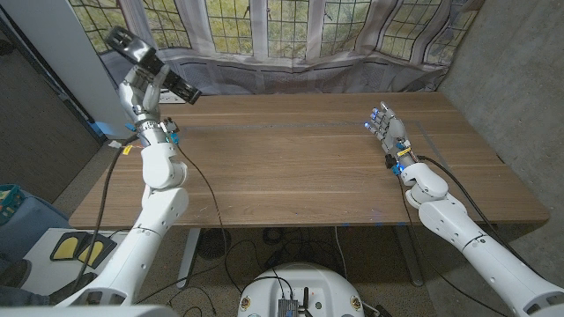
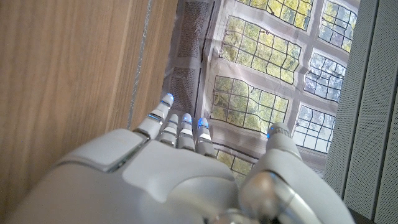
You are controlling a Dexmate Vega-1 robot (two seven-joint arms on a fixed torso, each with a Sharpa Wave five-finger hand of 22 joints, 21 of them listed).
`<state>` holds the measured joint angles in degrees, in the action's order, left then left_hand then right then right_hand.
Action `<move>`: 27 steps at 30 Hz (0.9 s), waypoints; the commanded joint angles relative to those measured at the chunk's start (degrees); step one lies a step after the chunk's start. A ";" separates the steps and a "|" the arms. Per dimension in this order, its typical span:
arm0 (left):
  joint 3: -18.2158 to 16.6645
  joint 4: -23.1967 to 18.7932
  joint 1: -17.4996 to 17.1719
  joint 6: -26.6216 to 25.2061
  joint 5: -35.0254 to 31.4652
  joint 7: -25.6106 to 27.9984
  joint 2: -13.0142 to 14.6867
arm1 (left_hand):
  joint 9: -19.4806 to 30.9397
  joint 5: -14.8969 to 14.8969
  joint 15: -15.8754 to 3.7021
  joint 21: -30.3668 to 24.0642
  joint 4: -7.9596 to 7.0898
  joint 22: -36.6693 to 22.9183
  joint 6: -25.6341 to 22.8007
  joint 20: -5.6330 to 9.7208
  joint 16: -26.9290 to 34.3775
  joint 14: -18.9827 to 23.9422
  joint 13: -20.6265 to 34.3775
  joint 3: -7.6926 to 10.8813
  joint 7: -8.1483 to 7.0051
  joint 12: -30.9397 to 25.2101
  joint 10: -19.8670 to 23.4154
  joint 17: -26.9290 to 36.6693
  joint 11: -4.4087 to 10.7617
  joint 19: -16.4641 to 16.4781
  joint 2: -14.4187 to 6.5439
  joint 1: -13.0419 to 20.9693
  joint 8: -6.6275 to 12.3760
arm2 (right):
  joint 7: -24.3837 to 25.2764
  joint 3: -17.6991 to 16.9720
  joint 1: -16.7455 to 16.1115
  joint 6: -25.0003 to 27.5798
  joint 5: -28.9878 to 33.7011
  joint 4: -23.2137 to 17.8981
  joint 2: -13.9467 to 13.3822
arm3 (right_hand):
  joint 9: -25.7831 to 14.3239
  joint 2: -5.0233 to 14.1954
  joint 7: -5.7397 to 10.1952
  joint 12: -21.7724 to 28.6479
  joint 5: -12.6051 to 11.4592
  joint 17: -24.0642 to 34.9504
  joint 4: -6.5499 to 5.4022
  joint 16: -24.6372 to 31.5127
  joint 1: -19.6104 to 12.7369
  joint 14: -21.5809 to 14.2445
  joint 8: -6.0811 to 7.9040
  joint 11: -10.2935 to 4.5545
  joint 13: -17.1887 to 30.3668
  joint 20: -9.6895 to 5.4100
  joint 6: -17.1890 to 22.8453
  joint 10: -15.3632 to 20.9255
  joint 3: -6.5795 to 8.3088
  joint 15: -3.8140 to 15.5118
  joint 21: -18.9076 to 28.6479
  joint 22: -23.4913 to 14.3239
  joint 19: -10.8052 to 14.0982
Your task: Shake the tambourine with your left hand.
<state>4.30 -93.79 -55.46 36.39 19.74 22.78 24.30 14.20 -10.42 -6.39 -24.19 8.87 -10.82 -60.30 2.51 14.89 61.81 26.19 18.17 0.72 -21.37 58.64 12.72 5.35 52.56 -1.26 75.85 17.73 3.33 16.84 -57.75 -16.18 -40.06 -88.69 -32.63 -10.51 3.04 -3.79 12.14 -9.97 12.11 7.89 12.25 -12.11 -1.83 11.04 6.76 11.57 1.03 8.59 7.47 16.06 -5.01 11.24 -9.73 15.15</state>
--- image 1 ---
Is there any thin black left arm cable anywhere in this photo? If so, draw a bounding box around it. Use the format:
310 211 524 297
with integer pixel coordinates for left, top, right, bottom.
131 144 229 306

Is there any white table leg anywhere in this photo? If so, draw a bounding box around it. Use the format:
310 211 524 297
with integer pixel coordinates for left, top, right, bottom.
176 227 202 290

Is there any grey shoe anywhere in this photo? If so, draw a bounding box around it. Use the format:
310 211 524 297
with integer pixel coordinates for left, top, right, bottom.
0 259 32 287

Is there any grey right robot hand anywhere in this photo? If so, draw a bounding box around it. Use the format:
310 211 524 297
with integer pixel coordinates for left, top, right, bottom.
363 101 413 164

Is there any white pedal platform box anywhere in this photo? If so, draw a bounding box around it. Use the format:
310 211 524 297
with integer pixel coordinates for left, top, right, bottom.
24 227 154 306

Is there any small silver computer box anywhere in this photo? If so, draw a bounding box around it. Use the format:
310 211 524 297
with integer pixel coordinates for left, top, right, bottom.
276 298 300 317

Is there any blue padded seat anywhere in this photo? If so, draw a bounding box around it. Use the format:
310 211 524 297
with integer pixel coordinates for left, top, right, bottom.
0 188 71 261

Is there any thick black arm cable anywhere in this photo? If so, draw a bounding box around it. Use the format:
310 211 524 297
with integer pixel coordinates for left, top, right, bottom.
417 154 543 278
72 134 142 296

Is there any black half-moon tambourine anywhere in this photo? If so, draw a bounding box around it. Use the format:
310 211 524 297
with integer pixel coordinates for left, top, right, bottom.
104 25 203 106

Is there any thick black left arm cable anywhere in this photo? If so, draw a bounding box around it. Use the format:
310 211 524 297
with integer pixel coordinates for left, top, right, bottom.
72 134 142 296

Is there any round black floor fan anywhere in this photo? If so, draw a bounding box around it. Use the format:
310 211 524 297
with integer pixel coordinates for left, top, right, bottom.
197 227 233 261

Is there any black leather shoe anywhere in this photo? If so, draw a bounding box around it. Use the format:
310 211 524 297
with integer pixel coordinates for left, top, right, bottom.
47 271 99 306

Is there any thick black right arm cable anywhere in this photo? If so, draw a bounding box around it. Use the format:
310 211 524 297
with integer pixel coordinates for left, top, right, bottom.
417 154 543 278

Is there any white floor cable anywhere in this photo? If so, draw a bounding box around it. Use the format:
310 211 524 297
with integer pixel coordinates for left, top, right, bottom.
333 226 349 281

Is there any yellow black foot pedal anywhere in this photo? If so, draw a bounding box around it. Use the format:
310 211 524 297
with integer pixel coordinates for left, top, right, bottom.
49 232 85 262
75 233 118 269

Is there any white robot torso base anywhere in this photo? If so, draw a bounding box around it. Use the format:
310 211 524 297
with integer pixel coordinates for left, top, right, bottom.
237 262 366 317

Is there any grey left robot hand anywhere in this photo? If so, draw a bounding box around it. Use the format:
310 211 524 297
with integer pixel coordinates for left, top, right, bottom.
117 65 171 128

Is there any grey table leg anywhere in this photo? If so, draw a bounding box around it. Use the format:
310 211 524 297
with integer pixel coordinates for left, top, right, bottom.
393 225 425 287

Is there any printed window backdrop cloth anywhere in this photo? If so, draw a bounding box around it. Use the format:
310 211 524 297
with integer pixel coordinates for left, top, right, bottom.
68 0 486 105

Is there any teal plastic basket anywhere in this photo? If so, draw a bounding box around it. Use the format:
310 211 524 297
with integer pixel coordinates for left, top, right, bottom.
0 183 26 225

